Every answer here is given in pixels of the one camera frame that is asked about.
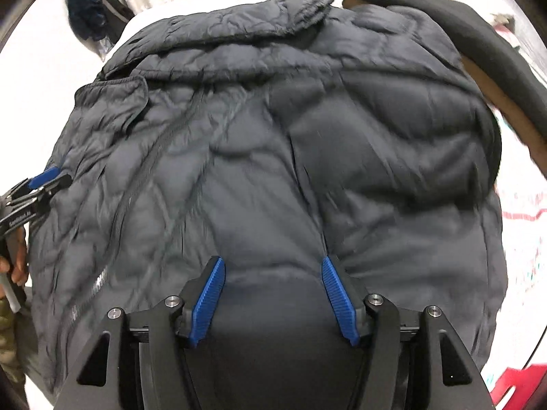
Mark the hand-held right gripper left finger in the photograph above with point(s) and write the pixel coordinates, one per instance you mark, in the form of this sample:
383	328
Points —
208	299

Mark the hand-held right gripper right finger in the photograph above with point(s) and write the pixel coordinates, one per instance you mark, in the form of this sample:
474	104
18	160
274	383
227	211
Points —
339	303

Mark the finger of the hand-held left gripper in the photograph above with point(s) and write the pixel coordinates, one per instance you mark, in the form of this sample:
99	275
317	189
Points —
45	176
55	186

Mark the dark grey puffer jacket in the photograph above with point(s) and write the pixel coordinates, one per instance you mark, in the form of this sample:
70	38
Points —
256	158

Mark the dark blue hanging clothes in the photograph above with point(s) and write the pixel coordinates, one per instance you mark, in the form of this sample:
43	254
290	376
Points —
87	4

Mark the person's left hand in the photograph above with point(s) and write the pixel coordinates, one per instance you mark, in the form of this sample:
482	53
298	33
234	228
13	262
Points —
18	260

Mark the person's camouflage clothing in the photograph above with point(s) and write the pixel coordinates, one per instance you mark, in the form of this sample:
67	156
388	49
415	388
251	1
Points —
8	341

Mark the white printed bed sheet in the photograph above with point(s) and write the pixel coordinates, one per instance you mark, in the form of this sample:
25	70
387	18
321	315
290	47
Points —
525	264

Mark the red cloth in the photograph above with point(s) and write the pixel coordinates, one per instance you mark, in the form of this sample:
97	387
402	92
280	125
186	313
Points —
521	384

